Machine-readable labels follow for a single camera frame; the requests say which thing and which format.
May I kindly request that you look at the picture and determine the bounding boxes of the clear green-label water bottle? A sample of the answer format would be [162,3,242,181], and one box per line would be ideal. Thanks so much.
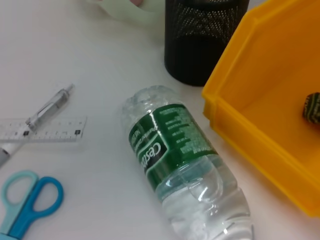
[121,85,255,240]

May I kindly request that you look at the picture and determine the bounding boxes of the clear plastic ruler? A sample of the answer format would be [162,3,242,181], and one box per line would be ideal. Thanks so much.
[0,116,88,144]

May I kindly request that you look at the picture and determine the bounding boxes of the green plastic wrapper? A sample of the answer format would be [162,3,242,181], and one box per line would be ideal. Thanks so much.
[301,91,320,125]

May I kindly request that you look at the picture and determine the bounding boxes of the blue capped scissors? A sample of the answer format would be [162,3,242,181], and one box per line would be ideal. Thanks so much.
[0,170,65,240]

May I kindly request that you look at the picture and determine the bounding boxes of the black mesh pen holder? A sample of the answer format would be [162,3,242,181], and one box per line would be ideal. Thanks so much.
[163,0,251,87]

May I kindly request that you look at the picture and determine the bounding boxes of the clear grey ballpoint pen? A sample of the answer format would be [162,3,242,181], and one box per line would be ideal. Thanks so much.
[0,83,76,168]

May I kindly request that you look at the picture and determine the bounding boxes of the green glass fruit plate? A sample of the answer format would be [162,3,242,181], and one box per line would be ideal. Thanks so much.
[84,0,161,26]

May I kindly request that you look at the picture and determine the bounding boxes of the yellow plastic bin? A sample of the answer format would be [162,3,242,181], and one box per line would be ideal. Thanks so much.
[201,0,320,218]

